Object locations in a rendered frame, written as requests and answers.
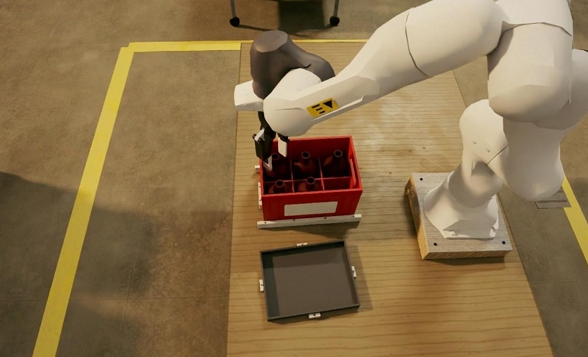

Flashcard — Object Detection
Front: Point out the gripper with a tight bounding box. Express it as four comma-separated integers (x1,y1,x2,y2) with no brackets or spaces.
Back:
252,111,290,171

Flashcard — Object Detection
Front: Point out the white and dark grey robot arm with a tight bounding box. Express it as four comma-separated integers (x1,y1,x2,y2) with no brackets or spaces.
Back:
234,0,588,238

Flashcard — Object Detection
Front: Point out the red divided crate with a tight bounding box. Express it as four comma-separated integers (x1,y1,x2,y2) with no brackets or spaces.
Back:
259,135,363,221

